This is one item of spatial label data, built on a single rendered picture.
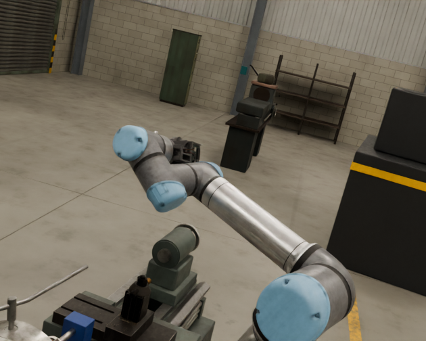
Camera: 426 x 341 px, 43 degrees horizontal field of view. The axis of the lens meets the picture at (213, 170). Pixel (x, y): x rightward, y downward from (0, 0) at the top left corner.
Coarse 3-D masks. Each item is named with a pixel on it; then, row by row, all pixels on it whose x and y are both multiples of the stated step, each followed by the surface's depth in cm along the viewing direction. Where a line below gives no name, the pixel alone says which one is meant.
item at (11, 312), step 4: (12, 296) 138; (8, 300) 137; (12, 300) 137; (16, 300) 138; (12, 304) 137; (12, 308) 137; (8, 312) 137; (12, 312) 137; (8, 316) 137; (12, 316) 138; (8, 320) 138; (12, 320) 138; (8, 324) 139; (12, 324) 138; (8, 328) 139; (12, 328) 139
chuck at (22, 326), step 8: (16, 320) 144; (0, 328) 139; (24, 328) 140; (32, 328) 141; (0, 336) 135; (8, 336) 135; (16, 336) 136; (24, 336) 137; (32, 336) 138; (40, 336) 140
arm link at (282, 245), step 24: (192, 168) 119; (216, 168) 125; (192, 192) 119; (216, 192) 118; (240, 192) 118; (240, 216) 114; (264, 216) 113; (264, 240) 111; (288, 240) 109; (288, 264) 108; (336, 264) 102
